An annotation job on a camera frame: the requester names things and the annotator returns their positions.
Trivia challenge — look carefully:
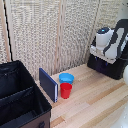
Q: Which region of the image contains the blue plastic bowl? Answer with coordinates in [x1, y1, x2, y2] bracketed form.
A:
[58, 72, 75, 85]

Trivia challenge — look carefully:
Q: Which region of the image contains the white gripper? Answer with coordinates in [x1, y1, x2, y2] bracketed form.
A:
[89, 26, 118, 69]

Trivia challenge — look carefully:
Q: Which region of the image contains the beige woven folding screen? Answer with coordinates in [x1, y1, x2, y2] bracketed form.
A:
[0, 0, 128, 82]

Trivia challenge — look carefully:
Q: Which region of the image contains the red plastic cup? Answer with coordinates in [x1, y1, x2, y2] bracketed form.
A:
[59, 82, 73, 100]

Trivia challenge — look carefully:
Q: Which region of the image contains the black fabric storage box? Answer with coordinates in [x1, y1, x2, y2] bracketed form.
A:
[0, 60, 53, 128]

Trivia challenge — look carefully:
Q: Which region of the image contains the black air fryer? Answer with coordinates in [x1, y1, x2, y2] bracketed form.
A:
[86, 49, 128, 81]

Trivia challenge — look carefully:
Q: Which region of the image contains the dark blue book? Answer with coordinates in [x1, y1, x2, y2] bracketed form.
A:
[38, 67, 59, 104]

